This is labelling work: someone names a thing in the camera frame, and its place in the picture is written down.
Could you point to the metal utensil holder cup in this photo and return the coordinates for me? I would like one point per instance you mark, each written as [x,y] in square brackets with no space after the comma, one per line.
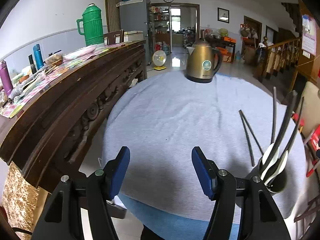
[275,178]

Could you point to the white chest freezer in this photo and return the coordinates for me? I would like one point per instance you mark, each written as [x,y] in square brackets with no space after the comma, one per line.
[133,36]

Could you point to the beige leather armchair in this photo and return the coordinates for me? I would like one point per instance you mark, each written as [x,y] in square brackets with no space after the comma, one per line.
[310,117]

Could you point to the dark metal chopstick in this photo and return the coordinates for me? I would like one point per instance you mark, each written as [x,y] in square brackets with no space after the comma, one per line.
[247,139]

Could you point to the light blue table towel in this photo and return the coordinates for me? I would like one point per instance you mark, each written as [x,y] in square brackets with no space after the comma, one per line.
[161,120]

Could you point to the carved dark wooden sideboard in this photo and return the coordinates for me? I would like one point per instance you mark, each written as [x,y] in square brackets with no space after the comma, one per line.
[51,135]

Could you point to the blue bottle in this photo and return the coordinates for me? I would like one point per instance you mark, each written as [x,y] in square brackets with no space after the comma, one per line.
[38,56]

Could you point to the purple bottle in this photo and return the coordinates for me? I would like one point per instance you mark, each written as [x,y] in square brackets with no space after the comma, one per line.
[5,78]

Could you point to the wall calendar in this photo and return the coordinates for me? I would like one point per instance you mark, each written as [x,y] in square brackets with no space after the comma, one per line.
[309,34]

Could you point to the wooden stair railing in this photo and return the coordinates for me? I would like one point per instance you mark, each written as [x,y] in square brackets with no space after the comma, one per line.
[278,57]

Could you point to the green thermos jug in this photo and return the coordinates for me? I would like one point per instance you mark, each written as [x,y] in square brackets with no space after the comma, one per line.
[91,25]

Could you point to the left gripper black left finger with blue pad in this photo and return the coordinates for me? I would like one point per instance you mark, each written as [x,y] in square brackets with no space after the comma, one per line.
[61,217]

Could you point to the grey refrigerator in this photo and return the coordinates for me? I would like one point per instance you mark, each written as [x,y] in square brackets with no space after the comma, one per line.
[134,17]

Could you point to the small yellow white fan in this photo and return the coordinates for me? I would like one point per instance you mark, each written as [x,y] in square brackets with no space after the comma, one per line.
[159,59]

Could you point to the framed wall picture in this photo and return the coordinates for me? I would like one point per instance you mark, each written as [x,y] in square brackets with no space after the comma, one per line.
[223,15]

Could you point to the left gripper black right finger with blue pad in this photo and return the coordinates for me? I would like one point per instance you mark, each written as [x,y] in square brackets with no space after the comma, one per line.
[260,216]

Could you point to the golden electric kettle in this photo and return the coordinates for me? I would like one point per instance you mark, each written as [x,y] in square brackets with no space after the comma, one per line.
[203,62]

